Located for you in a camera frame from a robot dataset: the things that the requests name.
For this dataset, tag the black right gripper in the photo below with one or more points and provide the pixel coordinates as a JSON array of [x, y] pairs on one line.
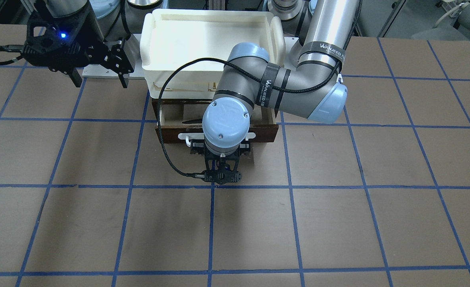
[[93, 36]]

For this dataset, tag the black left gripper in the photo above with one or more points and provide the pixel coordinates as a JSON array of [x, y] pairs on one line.
[[197, 148]]

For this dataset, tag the white drawer handle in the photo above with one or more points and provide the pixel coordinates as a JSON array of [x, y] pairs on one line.
[[188, 137]]

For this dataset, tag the orange grey handled scissors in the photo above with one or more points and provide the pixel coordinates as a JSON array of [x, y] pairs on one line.
[[193, 122]]

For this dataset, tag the wooden drawer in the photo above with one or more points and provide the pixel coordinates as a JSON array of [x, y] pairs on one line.
[[264, 133]]

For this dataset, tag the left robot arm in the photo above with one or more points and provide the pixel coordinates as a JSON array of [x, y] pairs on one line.
[[249, 79]]

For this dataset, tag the white plastic storage box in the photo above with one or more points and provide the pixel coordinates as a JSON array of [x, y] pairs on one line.
[[173, 37]]

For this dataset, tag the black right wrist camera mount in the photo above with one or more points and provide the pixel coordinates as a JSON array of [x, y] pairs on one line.
[[119, 57]]

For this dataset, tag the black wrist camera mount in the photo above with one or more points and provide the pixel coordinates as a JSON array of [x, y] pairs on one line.
[[119, 57], [221, 170]]

